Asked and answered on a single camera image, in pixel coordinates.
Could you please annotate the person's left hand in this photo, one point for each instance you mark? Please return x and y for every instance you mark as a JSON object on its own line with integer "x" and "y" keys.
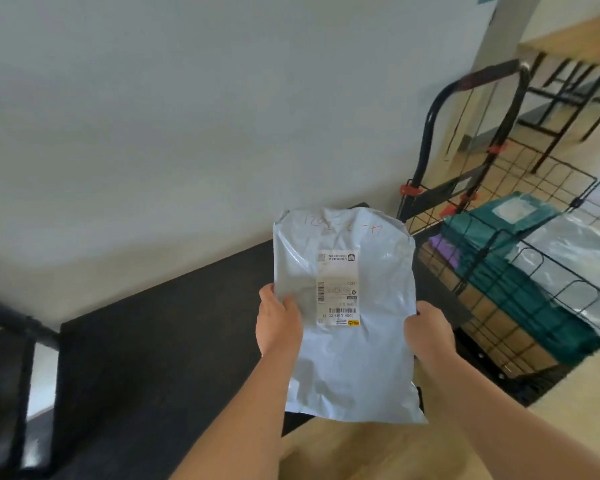
{"x": 280, "y": 327}

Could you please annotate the person's right hand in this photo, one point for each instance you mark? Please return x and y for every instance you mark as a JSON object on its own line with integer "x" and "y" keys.
{"x": 430, "y": 337}

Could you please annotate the long cosmetics organiser box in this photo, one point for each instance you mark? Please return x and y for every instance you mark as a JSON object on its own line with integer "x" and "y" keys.
{"x": 500, "y": 339}

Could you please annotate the white poly mailer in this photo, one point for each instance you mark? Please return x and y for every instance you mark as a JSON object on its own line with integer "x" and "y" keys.
{"x": 365, "y": 374}

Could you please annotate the purple mailer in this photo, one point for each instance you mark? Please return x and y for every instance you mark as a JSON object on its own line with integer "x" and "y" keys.
{"x": 442, "y": 247}

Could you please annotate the white mailer bag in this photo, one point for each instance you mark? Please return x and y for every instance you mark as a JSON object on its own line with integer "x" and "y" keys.
{"x": 570, "y": 259}

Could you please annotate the person's left forearm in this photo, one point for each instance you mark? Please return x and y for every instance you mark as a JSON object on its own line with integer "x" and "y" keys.
{"x": 235, "y": 419}

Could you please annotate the person's right forearm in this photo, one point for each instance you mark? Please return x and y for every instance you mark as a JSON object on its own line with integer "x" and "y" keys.
{"x": 510, "y": 424}

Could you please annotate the black low metal table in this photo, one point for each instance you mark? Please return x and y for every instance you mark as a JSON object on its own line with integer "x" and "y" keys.
{"x": 155, "y": 354}

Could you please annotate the beige cabinet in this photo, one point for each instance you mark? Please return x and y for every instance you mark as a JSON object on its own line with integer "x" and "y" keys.
{"x": 467, "y": 119}

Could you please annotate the black metal shelf rack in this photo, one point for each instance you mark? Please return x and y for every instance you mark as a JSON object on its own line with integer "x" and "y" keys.
{"x": 15, "y": 324}

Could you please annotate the wooden table black legs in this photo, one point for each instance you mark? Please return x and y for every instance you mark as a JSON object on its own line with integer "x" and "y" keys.
{"x": 580, "y": 39}

